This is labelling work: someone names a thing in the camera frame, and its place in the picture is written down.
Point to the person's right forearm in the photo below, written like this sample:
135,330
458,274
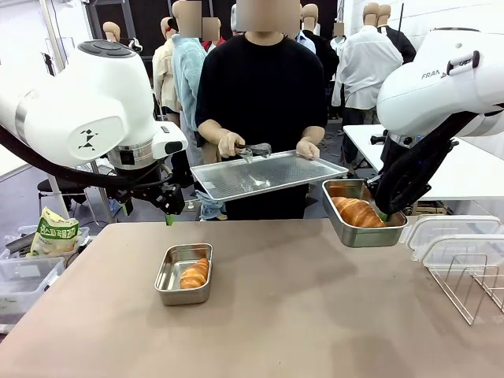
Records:
210,132

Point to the metal serving tongs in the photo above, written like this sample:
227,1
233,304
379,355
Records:
256,149

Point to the mannequin in cream shirt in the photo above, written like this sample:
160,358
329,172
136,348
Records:
163,75

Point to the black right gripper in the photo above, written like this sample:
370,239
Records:
421,189

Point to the golden croissant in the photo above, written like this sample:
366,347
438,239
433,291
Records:
195,273
356,212

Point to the mannequin in light blue shirt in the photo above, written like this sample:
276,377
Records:
187,78

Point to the person's right hand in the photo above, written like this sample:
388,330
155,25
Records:
227,143

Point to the person's left hand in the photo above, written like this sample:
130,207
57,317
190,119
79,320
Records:
308,149

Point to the mannequin in blue shirt red top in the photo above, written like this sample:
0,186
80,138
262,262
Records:
309,43

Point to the clear plastic storage bin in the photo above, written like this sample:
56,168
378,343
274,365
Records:
27,275

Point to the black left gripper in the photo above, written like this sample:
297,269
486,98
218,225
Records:
143,192

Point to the mannequin in black jacket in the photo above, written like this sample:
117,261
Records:
401,43

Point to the person's left forearm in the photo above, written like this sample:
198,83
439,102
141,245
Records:
313,134

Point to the mannequin in dark coat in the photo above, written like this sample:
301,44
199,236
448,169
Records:
327,63

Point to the metal baking tray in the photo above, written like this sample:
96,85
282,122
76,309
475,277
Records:
267,177

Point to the rectangular steel container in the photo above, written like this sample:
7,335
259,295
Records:
370,236
169,271

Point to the clear plastic container lid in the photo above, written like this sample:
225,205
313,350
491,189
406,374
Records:
453,226
445,252

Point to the person's black t-shirt torso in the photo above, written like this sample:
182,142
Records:
260,98

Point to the blue denim cloth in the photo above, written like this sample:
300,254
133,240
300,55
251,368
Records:
212,206

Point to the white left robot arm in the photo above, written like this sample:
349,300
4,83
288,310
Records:
98,98

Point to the green yellow snack bag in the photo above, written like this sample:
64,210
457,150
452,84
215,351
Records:
57,236

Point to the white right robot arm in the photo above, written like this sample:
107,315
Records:
433,86

